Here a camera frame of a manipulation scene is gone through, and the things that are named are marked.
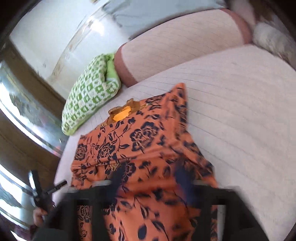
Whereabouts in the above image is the person left hand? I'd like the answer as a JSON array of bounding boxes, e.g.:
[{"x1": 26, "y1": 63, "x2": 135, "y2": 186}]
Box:
[{"x1": 33, "y1": 207, "x2": 48, "y2": 227}]

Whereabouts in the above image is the grey pillow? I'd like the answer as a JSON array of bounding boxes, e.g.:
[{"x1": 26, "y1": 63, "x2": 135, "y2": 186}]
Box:
[{"x1": 102, "y1": 0, "x2": 226, "y2": 38}]

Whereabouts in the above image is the orange black floral blouse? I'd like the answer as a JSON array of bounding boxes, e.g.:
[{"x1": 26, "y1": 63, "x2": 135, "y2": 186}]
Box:
[{"x1": 71, "y1": 83, "x2": 217, "y2": 240}]

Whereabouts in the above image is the dark wooden glass door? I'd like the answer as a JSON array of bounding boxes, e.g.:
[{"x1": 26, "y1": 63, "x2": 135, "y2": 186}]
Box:
[{"x1": 1, "y1": 41, "x2": 68, "y2": 229}]

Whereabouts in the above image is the striped floral pillow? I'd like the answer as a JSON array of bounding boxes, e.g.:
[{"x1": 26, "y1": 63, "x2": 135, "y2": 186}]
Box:
[{"x1": 252, "y1": 22, "x2": 295, "y2": 68}]

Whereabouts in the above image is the green white checkered pillow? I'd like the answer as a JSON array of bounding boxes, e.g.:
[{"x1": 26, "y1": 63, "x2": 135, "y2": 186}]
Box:
[{"x1": 61, "y1": 54, "x2": 121, "y2": 136}]

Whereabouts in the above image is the pink bolster cushion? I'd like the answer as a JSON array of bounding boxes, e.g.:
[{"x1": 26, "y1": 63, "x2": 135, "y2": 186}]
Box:
[{"x1": 114, "y1": 9, "x2": 252, "y2": 87}]

